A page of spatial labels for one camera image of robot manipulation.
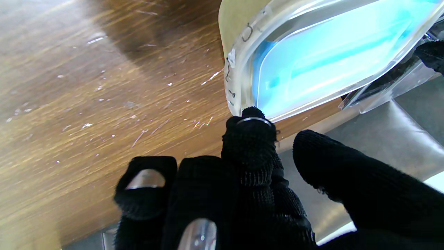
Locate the clear lid with blue insert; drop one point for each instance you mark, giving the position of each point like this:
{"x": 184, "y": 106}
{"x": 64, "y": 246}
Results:
{"x": 329, "y": 55}

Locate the kraft paper food container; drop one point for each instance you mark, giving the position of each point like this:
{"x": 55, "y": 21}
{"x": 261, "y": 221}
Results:
{"x": 236, "y": 21}

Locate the thin clear plastic tray lid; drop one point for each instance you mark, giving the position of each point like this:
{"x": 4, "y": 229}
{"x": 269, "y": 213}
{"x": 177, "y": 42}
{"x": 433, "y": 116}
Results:
{"x": 392, "y": 86}

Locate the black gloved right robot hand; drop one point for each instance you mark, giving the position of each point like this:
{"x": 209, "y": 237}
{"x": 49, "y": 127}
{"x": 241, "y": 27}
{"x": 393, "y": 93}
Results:
{"x": 249, "y": 194}

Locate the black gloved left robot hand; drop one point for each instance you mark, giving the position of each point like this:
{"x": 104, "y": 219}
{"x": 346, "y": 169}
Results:
{"x": 432, "y": 53}

